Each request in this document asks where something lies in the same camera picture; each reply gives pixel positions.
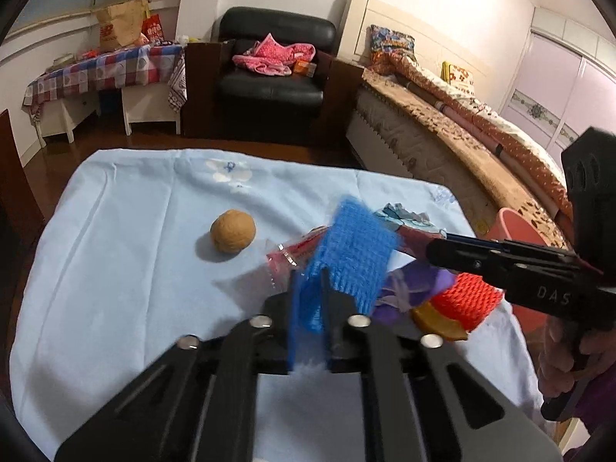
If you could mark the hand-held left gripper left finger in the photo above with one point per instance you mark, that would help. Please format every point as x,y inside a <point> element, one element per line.
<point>292,346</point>

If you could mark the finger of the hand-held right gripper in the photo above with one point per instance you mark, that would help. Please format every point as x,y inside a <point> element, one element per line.
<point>471,257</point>
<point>476,238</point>

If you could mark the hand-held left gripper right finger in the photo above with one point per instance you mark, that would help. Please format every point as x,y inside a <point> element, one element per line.
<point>337,327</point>

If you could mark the pink plastic bucket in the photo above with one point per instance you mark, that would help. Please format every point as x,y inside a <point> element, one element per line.
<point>515,226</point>

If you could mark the red foam net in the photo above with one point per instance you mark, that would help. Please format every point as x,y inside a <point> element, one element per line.
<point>474,301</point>

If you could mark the purple plastic wrapper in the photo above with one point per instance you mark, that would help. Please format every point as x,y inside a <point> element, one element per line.
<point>414,288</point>

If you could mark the grey blue printed wrapper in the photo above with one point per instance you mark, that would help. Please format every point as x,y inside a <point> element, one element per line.
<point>409,226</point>

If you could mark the blue foam net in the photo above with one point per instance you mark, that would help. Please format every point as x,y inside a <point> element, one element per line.
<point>351,250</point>

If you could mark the red transparent wrapper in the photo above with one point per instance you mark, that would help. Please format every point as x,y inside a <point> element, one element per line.
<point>293,250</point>

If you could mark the person's right forearm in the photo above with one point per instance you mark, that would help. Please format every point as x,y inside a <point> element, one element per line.
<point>601,423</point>

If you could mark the person's right hand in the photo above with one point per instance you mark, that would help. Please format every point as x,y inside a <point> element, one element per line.
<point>556,356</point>

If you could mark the bed with patterned quilt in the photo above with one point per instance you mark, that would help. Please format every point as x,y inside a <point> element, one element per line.
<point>462,154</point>

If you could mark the orange dotted quilt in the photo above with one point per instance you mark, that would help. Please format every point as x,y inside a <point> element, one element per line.
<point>519,149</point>

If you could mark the quilted bed mattress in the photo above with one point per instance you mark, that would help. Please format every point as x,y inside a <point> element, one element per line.
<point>399,149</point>

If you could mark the brown round fruit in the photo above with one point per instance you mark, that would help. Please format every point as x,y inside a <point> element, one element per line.
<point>232,231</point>

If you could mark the pale purple wardrobe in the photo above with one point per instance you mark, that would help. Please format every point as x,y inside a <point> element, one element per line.
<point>553,77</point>

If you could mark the yellow flowered pillow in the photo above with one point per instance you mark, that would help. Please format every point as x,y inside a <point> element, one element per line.
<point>457,74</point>

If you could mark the light blue tablecloth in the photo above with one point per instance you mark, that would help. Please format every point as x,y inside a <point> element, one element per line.
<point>144,274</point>

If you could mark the colourful printed pillow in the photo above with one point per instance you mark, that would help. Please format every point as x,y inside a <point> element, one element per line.
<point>392,41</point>

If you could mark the cream bed headboard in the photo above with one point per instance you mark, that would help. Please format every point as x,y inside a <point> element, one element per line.
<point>433,24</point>

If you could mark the small orange box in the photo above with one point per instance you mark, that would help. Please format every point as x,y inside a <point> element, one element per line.
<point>304,68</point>

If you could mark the black leather armchair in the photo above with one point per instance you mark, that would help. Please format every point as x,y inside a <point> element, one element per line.
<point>269,91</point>

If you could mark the pink garment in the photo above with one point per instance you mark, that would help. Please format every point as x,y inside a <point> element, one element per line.
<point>269,55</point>

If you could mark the white side table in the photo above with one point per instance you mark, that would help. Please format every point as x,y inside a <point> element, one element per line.
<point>149,106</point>

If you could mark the checkered tablecloth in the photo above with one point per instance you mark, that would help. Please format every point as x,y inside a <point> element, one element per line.
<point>106,70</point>

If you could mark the red gift bag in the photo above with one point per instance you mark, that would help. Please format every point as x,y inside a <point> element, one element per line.
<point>153,29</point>

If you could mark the brown paper bag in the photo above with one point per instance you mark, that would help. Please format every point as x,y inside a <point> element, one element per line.
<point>120,26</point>

